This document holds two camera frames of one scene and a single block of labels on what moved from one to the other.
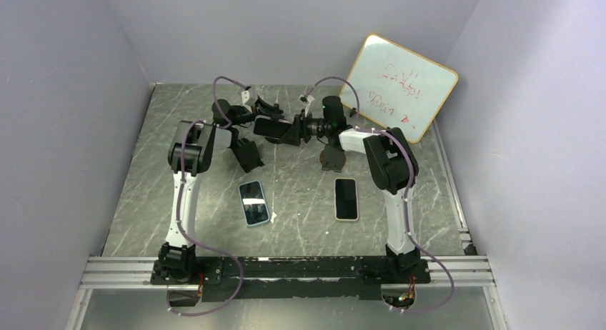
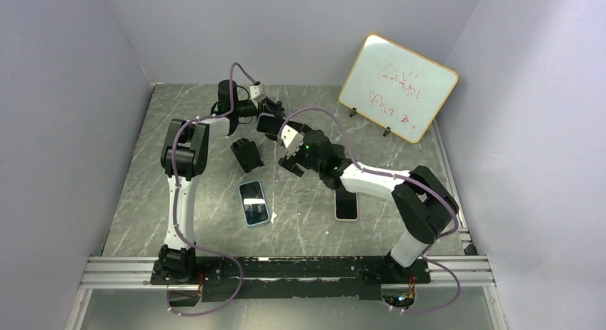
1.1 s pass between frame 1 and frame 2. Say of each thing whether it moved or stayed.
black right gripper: moved
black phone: stayed
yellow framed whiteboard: stayed
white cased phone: stayed
